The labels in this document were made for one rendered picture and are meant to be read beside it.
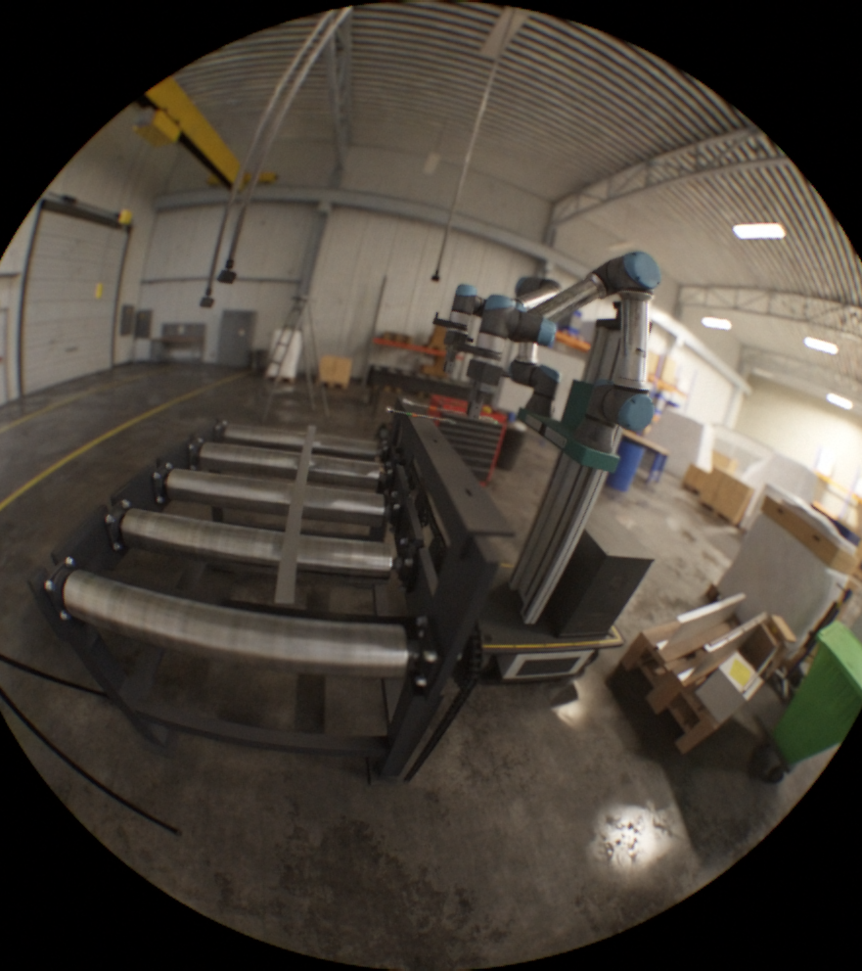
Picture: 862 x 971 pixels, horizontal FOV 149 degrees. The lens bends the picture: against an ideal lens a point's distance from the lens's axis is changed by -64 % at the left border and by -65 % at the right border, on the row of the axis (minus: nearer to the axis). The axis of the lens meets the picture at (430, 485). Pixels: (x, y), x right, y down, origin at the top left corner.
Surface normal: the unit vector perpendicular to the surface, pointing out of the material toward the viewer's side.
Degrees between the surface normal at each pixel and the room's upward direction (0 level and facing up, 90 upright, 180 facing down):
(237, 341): 90
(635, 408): 97
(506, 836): 0
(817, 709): 101
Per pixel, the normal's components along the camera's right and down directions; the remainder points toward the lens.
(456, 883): 0.22, -0.90
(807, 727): -1.00, -0.01
